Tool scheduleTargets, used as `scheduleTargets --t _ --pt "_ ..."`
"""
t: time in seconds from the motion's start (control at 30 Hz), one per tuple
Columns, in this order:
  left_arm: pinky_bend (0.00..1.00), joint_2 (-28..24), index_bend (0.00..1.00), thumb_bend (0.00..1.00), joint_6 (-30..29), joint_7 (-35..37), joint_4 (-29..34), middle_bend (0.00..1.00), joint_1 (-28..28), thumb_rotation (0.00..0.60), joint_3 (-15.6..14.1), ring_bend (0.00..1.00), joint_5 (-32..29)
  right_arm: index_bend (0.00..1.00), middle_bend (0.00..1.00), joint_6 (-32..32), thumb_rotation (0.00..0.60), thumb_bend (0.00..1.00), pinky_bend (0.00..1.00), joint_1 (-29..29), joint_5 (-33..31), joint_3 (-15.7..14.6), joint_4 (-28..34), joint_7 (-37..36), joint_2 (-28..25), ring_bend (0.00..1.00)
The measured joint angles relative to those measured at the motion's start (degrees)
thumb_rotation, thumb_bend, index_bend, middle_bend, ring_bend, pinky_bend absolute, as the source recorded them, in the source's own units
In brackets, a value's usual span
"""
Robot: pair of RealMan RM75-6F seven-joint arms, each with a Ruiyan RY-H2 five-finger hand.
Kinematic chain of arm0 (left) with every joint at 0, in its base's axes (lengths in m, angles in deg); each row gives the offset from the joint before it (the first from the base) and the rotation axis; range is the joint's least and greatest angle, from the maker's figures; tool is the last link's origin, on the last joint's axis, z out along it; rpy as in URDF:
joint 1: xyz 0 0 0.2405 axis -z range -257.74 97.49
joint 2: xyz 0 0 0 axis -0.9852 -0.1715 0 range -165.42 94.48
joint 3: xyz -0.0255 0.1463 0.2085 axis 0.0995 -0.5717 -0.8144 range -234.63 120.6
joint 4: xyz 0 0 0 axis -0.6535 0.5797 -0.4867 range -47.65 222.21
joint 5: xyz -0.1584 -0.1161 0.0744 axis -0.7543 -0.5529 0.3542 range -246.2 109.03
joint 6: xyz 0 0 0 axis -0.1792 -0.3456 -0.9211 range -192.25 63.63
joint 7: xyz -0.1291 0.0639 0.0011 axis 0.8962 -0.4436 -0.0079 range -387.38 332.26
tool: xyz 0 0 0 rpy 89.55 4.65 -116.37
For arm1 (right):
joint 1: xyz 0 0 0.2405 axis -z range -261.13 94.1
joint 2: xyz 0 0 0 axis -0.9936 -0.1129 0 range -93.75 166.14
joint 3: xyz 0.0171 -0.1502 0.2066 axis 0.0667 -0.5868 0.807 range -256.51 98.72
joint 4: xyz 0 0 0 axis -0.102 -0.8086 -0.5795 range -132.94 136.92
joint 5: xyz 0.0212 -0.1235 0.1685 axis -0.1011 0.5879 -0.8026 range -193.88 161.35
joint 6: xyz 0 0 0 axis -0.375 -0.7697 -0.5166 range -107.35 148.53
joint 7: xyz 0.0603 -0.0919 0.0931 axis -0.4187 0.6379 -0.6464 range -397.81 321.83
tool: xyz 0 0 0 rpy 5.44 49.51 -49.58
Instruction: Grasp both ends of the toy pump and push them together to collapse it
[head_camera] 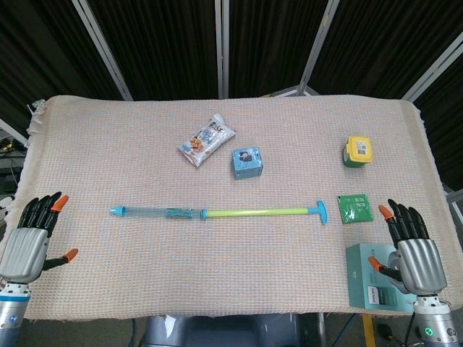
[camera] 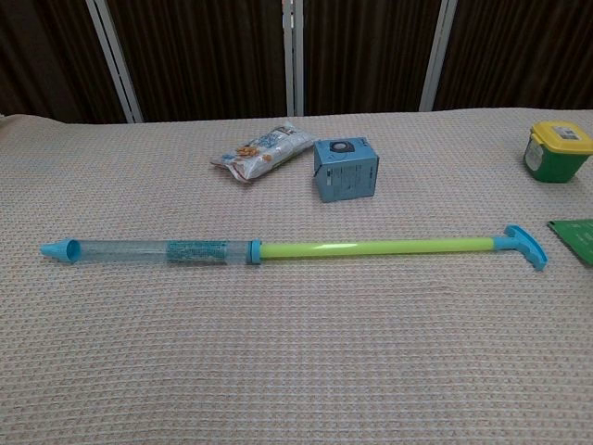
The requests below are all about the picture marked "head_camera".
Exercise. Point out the teal product box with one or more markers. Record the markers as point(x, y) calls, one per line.
point(372, 278)

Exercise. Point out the white snack bag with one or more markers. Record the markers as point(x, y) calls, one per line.
point(206, 140)

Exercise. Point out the robot torso base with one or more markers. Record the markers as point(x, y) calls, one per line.
point(231, 330)

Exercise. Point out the blue green toy pump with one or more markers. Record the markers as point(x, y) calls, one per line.
point(217, 213)

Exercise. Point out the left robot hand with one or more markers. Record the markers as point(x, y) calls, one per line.
point(25, 249)

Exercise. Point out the green foil sachet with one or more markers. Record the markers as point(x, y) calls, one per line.
point(355, 209)

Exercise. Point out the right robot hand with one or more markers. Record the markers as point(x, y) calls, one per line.
point(419, 262)

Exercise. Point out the small blue cube box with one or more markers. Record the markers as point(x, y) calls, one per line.
point(247, 163)

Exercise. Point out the yellow green lidded container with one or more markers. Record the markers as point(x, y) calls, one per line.
point(358, 152)

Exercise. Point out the beige woven tablecloth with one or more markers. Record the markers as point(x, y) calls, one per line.
point(224, 253)

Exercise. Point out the black folding screen partition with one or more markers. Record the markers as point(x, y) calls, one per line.
point(231, 47)

